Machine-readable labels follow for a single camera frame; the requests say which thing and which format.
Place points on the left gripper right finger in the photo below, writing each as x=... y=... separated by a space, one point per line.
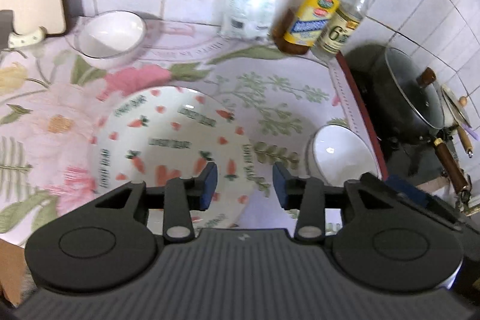
x=305 y=195

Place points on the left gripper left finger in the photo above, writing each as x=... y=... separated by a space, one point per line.
x=183 y=195

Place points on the white ribbed bowl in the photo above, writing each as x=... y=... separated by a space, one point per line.
x=335 y=155
x=111 y=39

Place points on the pink rabbit carrot plate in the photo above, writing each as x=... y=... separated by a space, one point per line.
x=167 y=132

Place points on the black wok with glass lid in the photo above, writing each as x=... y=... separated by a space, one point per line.
x=405 y=108

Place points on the white vinegar bottle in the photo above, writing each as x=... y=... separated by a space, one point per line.
x=346 y=19

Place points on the floral tablecloth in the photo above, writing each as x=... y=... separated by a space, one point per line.
x=52 y=100

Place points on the cooking wine bottle yellow label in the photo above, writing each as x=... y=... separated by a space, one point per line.
x=302 y=24

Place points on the white salt bag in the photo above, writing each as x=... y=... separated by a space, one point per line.
x=249 y=20

